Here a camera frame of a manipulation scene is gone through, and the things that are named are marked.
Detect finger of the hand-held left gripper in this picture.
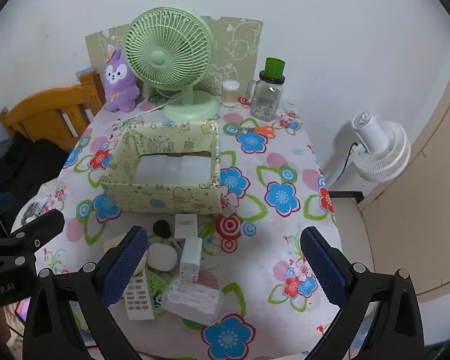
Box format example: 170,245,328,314
0,192,16,220
0,209,65,269

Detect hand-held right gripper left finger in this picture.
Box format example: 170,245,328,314
22,226,149,360

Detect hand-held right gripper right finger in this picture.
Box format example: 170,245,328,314
300,226,426,360

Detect green perforated case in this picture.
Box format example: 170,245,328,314
146,270,173,316

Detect white remote control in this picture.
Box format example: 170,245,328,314
124,268,155,321

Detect white round night light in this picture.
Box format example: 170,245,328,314
146,243,179,271

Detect white plug adapter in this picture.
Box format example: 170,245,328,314
178,237,204,284

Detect white charger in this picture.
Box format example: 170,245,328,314
173,214,197,240

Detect clear floss pick box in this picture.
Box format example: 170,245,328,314
160,275,226,326

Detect yellow cartoon printed storage box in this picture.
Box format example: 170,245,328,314
100,120,222,216

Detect black cloth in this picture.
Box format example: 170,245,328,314
0,135,70,211

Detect wooden chair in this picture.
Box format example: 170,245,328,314
0,71,106,143

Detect floral tablecloth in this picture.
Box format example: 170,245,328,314
13,95,342,357

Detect beige wooden cabinet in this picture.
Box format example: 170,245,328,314
360,37,450,346

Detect purple plush toy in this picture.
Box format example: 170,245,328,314
103,44,140,114

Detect glass jar mug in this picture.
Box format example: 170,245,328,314
245,70,286,122

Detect clear cotton swab container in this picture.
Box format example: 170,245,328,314
221,80,241,107

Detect green plastic cup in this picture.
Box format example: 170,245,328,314
264,57,287,80

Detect green desk fan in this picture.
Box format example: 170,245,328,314
124,6,220,121

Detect green cartoon printed board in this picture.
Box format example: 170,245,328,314
85,16,264,100

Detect black metal bracket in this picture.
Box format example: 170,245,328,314
328,191,364,205

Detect black power cable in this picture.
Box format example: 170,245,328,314
339,142,361,177

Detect white wall fan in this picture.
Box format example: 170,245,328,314
352,111,411,183

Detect orange handled scissors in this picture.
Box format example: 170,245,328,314
235,125,276,139

